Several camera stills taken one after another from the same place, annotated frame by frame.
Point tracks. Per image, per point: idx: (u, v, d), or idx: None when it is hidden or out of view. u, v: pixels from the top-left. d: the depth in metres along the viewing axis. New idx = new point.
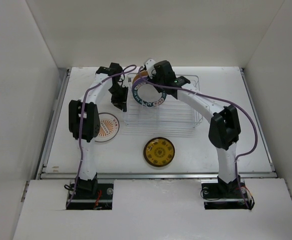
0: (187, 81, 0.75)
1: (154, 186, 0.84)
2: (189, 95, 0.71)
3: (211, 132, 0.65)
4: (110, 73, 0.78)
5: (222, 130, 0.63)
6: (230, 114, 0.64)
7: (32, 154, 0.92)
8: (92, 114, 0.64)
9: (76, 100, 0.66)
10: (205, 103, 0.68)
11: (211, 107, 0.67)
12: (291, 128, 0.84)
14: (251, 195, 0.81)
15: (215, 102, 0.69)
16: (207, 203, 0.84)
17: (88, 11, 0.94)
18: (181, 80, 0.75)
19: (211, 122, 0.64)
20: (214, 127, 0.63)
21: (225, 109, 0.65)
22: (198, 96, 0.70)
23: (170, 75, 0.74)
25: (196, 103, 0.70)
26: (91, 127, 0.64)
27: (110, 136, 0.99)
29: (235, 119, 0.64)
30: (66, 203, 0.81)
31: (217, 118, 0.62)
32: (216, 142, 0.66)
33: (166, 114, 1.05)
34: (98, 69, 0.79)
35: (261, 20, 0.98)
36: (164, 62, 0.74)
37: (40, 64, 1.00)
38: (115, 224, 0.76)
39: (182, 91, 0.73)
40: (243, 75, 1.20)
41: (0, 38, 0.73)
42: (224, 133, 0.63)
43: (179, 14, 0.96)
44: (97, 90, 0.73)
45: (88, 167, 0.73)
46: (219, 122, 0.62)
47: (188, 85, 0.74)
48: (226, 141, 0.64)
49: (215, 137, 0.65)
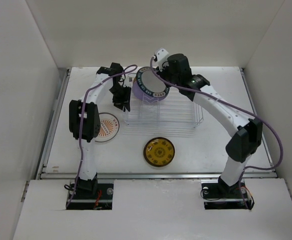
0: (206, 83, 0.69)
1: (154, 186, 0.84)
2: (209, 100, 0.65)
3: (230, 143, 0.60)
4: (110, 73, 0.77)
5: (244, 145, 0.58)
6: (254, 127, 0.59)
7: (32, 154, 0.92)
8: (92, 114, 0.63)
9: (77, 100, 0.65)
10: (228, 112, 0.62)
11: (235, 119, 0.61)
12: (291, 128, 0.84)
14: (251, 195, 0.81)
15: (239, 113, 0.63)
16: (207, 203, 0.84)
17: (88, 11, 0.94)
18: (199, 80, 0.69)
19: (233, 135, 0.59)
20: (235, 140, 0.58)
21: (250, 122, 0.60)
22: (220, 102, 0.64)
23: (185, 72, 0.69)
25: (217, 111, 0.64)
26: (90, 126, 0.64)
27: (110, 136, 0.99)
29: (259, 134, 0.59)
30: (66, 203, 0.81)
31: (241, 132, 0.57)
32: (233, 154, 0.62)
33: (166, 114, 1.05)
34: (99, 69, 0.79)
35: (261, 20, 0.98)
36: (181, 57, 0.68)
37: (40, 64, 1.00)
38: (115, 224, 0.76)
39: (201, 95, 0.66)
40: (243, 75, 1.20)
41: (0, 38, 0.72)
42: (245, 148, 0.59)
43: (180, 14, 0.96)
44: (97, 90, 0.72)
45: (88, 167, 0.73)
46: (243, 136, 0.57)
47: (208, 88, 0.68)
48: (245, 156, 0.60)
49: (234, 150, 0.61)
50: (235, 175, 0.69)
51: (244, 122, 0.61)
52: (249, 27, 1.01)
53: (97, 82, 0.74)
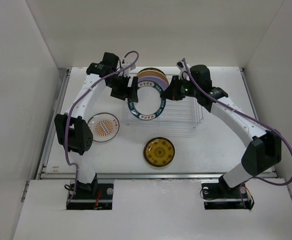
0: (225, 94, 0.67)
1: (154, 187, 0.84)
2: (226, 111, 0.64)
3: (246, 155, 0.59)
4: (101, 73, 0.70)
5: (260, 157, 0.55)
6: (272, 140, 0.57)
7: (32, 154, 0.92)
8: (80, 130, 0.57)
9: (63, 115, 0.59)
10: (244, 122, 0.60)
11: (250, 129, 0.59)
12: (291, 128, 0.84)
14: (251, 195, 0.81)
15: (255, 123, 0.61)
16: (207, 203, 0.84)
17: (88, 11, 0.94)
18: (217, 92, 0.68)
19: (248, 146, 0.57)
20: (251, 151, 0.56)
21: (267, 133, 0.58)
22: (237, 113, 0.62)
23: (206, 84, 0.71)
25: (232, 121, 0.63)
26: (79, 141, 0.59)
27: (110, 136, 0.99)
29: (277, 147, 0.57)
30: (66, 203, 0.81)
31: (256, 142, 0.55)
32: (249, 168, 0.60)
33: (166, 114, 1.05)
34: (88, 68, 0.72)
35: (261, 20, 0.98)
36: (203, 68, 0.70)
37: (40, 64, 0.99)
38: (116, 224, 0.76)
39: (217, 104, 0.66)
40: (243, 75, 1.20)
41: (0, 38, 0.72)
42: (261, 161, 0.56)
43: (180, 14, 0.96)
44: (85, 99, 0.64)
45: (85, 173, 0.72)
46: (259, 147, 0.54)
47: (225, 99, 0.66)
48: (262, 170, 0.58)
49: (249, 162, 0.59)
50: (238, 180, 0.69)
51: (261, 132, 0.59)
52: (249, 27, 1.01)
53: (87, 86, 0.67)
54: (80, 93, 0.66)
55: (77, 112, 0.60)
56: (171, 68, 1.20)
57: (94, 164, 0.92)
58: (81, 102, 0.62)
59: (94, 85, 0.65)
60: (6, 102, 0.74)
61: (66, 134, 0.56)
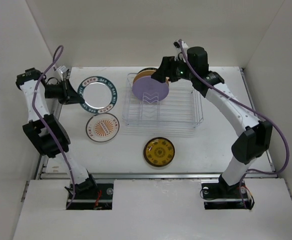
0: (221, 80, 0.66)
1: (154, 186, 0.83)
2: (221, 98, 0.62)
3: (236, 143, 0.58)
4: (34, 77, 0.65)
5: (250, 145, 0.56)
6: (263, 130, 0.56)
7: (32, 154, 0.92)
8: (57, 125, 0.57)
9: (29, 123, 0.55)
10: (238, 111, 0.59)
11: (244, 119, 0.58)
12: None
14: (251, 195, 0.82)
15: (249, 113, 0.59)
16: (207, 203, 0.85)
17: (88, 11, 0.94)
18: (214, 77, 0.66)
19: (240, 135, 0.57)
20: (242, 140, 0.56)
21: (260, 123, 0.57)
22: (232, 102, 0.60)
23: (202, 67, 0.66)
25: (227, 109, 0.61)
26: (60, 137, 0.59)
27: (110, 136, 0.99)
29: (267, 137, 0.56)
30: (66, 203, 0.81)
31: (248, 132, 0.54)
32: (239, 154, 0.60)
33: (166, 114, 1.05)
34: (19, 80, 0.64)
35: (261, 20, 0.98)
36: (201, 52, 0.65)
37: (39, 64, 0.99)
38: (115, 224, 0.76)
39: (212, 91, 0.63)
40: (243, 75, 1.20)
41: (0, 38, 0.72)
42: (251, 150, 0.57)
43: (180, 14, 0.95)
44: (37, 101, 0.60)
45: (80, 171, 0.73)
46: (250, 137, 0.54)
47: (221, 85, 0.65)
48: (250, 158, 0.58)
49: (240, 150, 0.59)
50: (236, 177, 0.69)
51: (254, 123, 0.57)
52: (250, 27, 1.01)
53: (30, 91, 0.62)
54: (28, 101, 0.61)
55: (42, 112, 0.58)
56: None
57: (94, 164, 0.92)
58: (37, 105, 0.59)
59: (38, 86, 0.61)
60: (6, 102, 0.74)
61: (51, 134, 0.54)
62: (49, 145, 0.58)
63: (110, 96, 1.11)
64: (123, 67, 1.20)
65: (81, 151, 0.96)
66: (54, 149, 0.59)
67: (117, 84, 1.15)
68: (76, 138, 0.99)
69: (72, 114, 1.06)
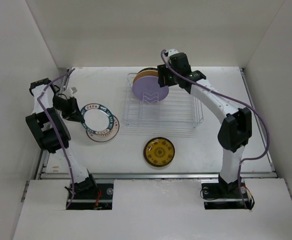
0: (203, 76, 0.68)
1: (154, 186, 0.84)
2: (204, 92, 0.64)
3: (221, 132, 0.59)
4: (45, 81, 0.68)
5: (233, 132, 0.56)
6: (243, 117, 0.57)
7: (32, 154, 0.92)
8: (59, 119, 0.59)
9: (32, 115, 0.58)
10: (219, 102, 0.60)
11: (225, 108, 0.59)
12: None
14: (251, 195, 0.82)
15: (230, 103, 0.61)
16: (207, 203, 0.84)
17: (88, 11, 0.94)
18: (196, 74, 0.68)
19: (222, 122, 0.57)
20: (225, 128, 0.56)
21: (239, 111, 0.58)
22: (213, 94, 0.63)
23: (185, 68, 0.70)
25: (209, 101, 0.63)
26: (61, 133, 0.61)
27: (108, 137, 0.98)
29: (248, 122, 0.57)
30: (66, 203, 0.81)
31: (229, 119, 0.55)
32: (224, 142, 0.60)
33: (166, 114, 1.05)
34: (32, 84, 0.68)
35: (261, 20, 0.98)
36: (181, 54, 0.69)
37: (39, 64, 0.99)
38: (115, 224, 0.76)
39: (195, 86, 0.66)
40: (243, 75, 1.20)
41: (0, 38, 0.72)
42: (235, 136, 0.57)
43: (180, 14, 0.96)
44: (43, 99, 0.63)
45: (80, 169, 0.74)
46: (232, 123, 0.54)
47: (204, 81, 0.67)
48: (235, 144, 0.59)
49: (224, 139, 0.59)
50: (231, 172, 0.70)
51: (234, 110, 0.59)
52: (250, 27, 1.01)
53: (39, 92, 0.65)
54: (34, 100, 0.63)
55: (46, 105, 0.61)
56: None
57: (94, 164, 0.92)
58: (42, 102, 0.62)
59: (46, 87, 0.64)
60: (6, 102, 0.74)
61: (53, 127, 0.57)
62: (49, 139, 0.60)
63: (106, 118, 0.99)
64: (123, 67, 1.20)
65: (81, 151, 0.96)
66: (54, 144, 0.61)
67: (117, 83, 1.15)
68: (76, 138, 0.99)
69: None
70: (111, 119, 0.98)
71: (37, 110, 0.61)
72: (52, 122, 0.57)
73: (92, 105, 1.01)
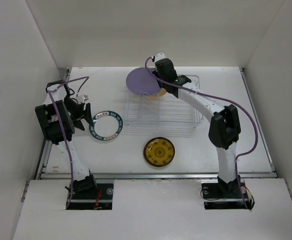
0: (188, 80, 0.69)
1: (154, 186, 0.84)
2: (190, 94, 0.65)
3: (211, 130, 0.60)
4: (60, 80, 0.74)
5: (223, 129, 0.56)
6: (230, 114, 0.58)
7: (32, 154, 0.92)
8: (64, 112, 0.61)
9: (41, 106, 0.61)
10: (206, 102, 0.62)
11: (212, 107, 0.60)
12: None
14: (251, 195, 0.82)
15: (216, 102, 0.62)
16: (207, 203, 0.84)
17: (88, 11, 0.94)
18: (182, 79, 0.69)
19: (211, 122, 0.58)
20: (214, 127, 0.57)
21: (226, 108, 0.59)
22: (199, 95, 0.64)
23: (171, 73, 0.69)
25: (196, 103, 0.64)
26: (65, 126, 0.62)
27: (114, 135, 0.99)
29: (236, 119, 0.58)
30: (66, 203, 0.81)
31: (217, 117, 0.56)
32: (216, 140, 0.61)
33: (165, 114, 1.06)
34: (48, 84, 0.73)
35: (261, 20, 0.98)
36: (165, 60, 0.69)
37: (39, 64, 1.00)
38: (115, 225, 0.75)
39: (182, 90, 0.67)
40: (243, 75, 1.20)
41: None
42: (226, 134, 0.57)
43: (180, 14, 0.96)
44: (54, 96, 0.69)
45: (81, 166, 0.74)
46: (220, 122, 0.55)
47: (190, 84, 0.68)
48: (226, 142, 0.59)
49: (214, 136, 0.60)
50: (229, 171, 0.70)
51: (221, 108, 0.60)
52: (250, 27, 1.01)
53: (52, 88, 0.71)
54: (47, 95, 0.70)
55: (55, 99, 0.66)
56: None
57: (93, 164, 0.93)
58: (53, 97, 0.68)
59: (59, 86, 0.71)
60: (6, 102, 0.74)
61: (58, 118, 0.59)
62: (54, 130, 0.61)
63: (115, 123, 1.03)
64: (123, 67, 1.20)
65: (81, 151, 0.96)
66: (58, 136, 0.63)
67: (117, 83, 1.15)
68: (77, 138, 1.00)
69: None
70: (120, 123, 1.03)
71: (47, 101, 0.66)
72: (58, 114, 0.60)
73: (101, 114, 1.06)
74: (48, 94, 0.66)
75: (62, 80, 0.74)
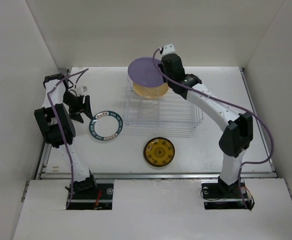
0: (198, 81, 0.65)
1: (154, 186, 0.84)
2: (201, 98, 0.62)
3: (223, 138, 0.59)
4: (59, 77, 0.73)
5: (236, 138, 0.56)
6: (245, 122, 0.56)
7: (32, 154, 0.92)
8: (64, 116, 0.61)
9: (41, 109, 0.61)
10: (219, 108, 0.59)
11: (226, 114, 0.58)
12: None
14: (251, 195, 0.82)
15: (230, 108, 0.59)
16: (207, 203, 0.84)
17: (88, 11, 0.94)
18: (191, 79, 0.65)
19: (224, 130, 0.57)
20: (227, 135, 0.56)
21: (240, 116, 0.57)
22: (211, 99, 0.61)
23: (179, 71, 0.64)
25: (208, 107, 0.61)
26: (65, 130, 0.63)
27: (114, 135, 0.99)
29: (250, 127, 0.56)
30: (66, 203, 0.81)
31: (232, 126, 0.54)
32: (227, 148, 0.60)
33: (165, 113, 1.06)
34: (45, 78, 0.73)
35: (261, 20, 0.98)
36: (174, 56, 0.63)
37: (39, 64, 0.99)
38: (116, 225, 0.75)
39: (192, 92, 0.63)
40: (243, 75, 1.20)
41: None
42: (238, 142, 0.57)
43: (180, 14, 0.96)
44: (54, 94, 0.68)
45: (81, 167, 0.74)
46: (234, 131, 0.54)
47: (199, 86, 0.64)
48: (237, 150, 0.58)
49: (226, 144, 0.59)
50: (233, 174, 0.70)
51: (235, 116, 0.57)
52: (250, 27, 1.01)
53: (51, 85, 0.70)
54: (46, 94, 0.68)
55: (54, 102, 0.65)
56: None
57: (94, 164, 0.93)
58: (53, 97, 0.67)
59: (58, 83, 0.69)
60: (6, 102, 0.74)
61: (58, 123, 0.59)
62: (54, 133, 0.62)
63: (115, 122, 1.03)
64: (123, 67, 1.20)
65: (81, 151, 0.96)
66: (58, 139, 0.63)
67: (117, 83, 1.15)
68: (76, 138, 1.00)
69: None
70: (120, 124, 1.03)
71: (46, 103, 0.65)
72: (57, 118, 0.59)
73: (101, 114, 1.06)
74: (47, 96, 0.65)
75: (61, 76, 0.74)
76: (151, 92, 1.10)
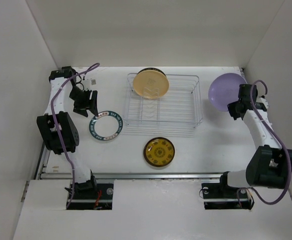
0: (264, 108, 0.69)
1: (154, 186, 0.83)
2: (255, 119, 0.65)
3: (252, 162, 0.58)
4: (64, 75, 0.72)
5: (263, 165, 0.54)
6: (283, 158, 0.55)
7: (32, 154, 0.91)
8: (67, 125, 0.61)
9: (44, 115, 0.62)
10: (265, 133, 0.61)
11: (266, 140, 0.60)
12: None
14: (250, 195, 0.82)
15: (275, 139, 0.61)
16: (207, 204, 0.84)
17: (88, 11, 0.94)
18: (258, 105, 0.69)
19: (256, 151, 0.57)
20: (256, 157, 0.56)
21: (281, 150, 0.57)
22: (264, 124, 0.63)
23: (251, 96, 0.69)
25: (256, 129, 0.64)
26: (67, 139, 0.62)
27: (114, 135, 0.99)
29: (285, 168, 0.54)
30: (66, 203, 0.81)
31: (265, 150, 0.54)
32: (250, 173, 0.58)
33: (165, 113, 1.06)
34: (51, 74, 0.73)
35: (262, 20, 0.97)
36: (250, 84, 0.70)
37: (39, 64, 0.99)
38: (115, 225, 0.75)
39: (252, 112, 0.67)
40: (243, 75, 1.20)
41: None
42: (263, 171, 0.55)
43: (180, 14, 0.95)
44: (59, 97, 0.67)
45: (83, 171, 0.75)
46: (264, 155, 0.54)
47: (262, 111, 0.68)
48: (258, 181, 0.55)
49: (251, 169, 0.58)
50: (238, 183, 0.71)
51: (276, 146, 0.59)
52: (250, 27, 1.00)
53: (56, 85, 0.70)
54: (52, 94, 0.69)
55: (57, 109, 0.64)
56: (171, 68, 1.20)
57: (94, 164, 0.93)
58: (57, 100, 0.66)
59: (64, 85, 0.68)
60: (6, 102, 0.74)
61: (58, 131, 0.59)
62: (55, 140, 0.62)
63: (115, 122, 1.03)
64: (123, 67, 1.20)
65: (81, 151, 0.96)
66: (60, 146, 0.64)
67: (117, 83, 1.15)
68: None
69: (73, 113, 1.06)
70: (120, 124, 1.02)
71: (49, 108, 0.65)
72: (57, 125, 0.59)
73: (101, 114, 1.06)
74: (50, 102, 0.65)
75: (67, 74, 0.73)
76: (151, 93, 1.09)
